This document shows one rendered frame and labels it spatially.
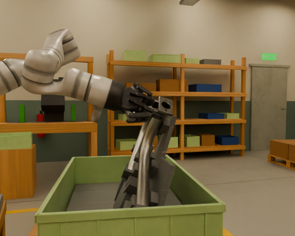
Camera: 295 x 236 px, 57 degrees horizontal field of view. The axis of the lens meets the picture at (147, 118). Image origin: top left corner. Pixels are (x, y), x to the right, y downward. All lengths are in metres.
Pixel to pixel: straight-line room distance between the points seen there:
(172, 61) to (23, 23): 3.00
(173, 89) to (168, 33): 1.38
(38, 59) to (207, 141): 5.58
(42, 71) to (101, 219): 0.35
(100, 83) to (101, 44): 5.34
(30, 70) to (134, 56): 4.86
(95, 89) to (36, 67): 0.14
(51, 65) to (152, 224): 0.42
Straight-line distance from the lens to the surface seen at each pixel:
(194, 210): 0.65
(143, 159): 0.74
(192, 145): 5.92
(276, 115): 7.70
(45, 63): 0.67
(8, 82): 0.91
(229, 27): 7.15
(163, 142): 0.75
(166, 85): 5.67
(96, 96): 0.66
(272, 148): 6.07
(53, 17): 6.08
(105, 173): 1.22
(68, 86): 0.67
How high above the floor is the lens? 1.19
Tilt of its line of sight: 3 degrees down
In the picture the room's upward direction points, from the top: straight up
